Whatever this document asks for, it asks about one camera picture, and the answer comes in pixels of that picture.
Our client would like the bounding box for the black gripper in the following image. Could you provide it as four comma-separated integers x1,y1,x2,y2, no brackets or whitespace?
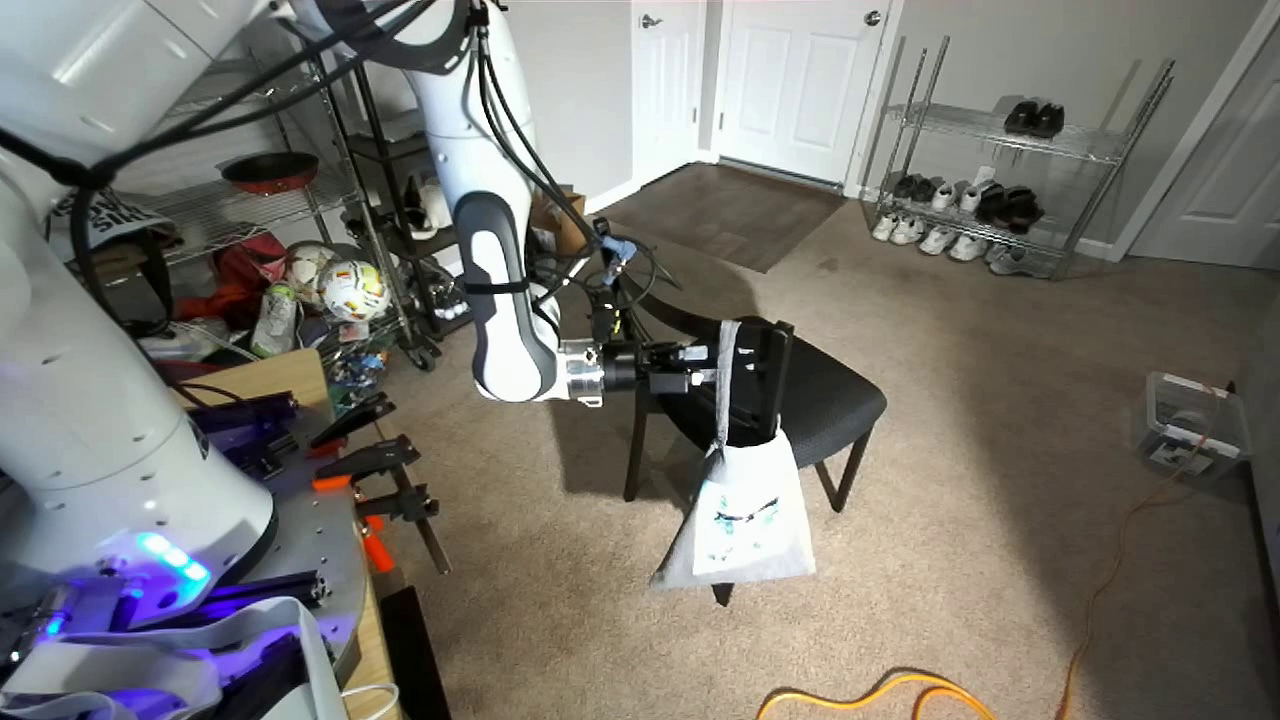
581,342,726,401

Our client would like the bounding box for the grey tote bag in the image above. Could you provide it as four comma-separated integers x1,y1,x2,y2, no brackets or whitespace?
648,318,819,595

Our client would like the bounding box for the black metal dining chair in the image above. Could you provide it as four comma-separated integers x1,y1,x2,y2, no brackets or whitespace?
593,233,892,613

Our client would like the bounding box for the red bag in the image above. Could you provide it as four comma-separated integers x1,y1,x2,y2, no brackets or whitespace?
176,233,297,328

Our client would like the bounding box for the brown door mat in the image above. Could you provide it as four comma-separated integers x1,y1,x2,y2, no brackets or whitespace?
604,155,846,278

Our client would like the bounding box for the white entry door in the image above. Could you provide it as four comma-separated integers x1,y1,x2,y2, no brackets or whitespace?
716,0,901,194

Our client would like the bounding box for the white folded item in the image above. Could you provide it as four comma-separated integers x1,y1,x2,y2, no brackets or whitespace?
394,164,463,235

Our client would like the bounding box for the white sneaker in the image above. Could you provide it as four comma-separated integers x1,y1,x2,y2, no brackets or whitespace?
933,164,996,218

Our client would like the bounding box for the black orange bar clamp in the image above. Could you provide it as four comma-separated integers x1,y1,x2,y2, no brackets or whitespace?
347,477,455,582
313,433,428,500

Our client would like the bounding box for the colourful toy pile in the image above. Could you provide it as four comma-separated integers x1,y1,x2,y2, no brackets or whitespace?
325,337,391,409

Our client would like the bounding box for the colourful soccer ball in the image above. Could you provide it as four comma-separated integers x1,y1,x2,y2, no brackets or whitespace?
315,257,394,328

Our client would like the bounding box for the black bulky sneaker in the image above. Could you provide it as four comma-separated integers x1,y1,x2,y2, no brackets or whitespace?
972,180,1046,240

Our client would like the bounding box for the black metal rack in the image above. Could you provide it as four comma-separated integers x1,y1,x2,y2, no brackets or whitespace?
297,0,565,377

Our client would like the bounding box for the white green bottle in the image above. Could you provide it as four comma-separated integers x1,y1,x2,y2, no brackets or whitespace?
247,278,302,360

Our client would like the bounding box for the brown cardboard box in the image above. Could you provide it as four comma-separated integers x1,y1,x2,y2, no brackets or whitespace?
162,350,337,416

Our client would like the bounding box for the purple plastic part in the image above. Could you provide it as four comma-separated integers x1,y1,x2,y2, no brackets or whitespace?
184,394,302,474

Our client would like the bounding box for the dark red bowl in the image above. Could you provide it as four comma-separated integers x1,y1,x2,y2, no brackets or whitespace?
217,148,325,199

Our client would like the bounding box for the clear plastic storage box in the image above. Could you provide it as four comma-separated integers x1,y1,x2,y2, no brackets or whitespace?
1135,367,1255,479

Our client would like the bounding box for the white panel interior door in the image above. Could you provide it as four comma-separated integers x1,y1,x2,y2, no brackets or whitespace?
1128,11,1280,273

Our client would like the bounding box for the black white printed plate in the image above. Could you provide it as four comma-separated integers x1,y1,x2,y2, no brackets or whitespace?
62,185,176,254

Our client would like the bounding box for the metal wire shoe rack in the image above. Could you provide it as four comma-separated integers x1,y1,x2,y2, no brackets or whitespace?
857,38,1179,279

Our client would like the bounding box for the orange extension cord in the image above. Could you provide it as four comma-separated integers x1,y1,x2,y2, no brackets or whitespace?
753,474,1213,720

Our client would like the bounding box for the silver wire shelving unit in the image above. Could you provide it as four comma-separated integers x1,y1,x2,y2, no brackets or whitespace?
0,78,353,363

